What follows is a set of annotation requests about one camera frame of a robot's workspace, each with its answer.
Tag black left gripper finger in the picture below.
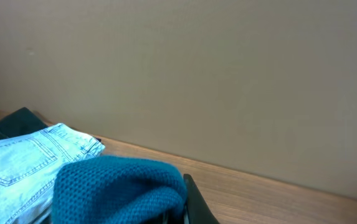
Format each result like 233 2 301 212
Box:
183 174 219 224

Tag dark blue shirt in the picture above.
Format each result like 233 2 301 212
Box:
52 156 188 223

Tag black folded garment under jeans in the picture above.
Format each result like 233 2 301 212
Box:
0 107 47 140

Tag light blue folded jeans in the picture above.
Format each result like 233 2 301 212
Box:
0 123 105 224

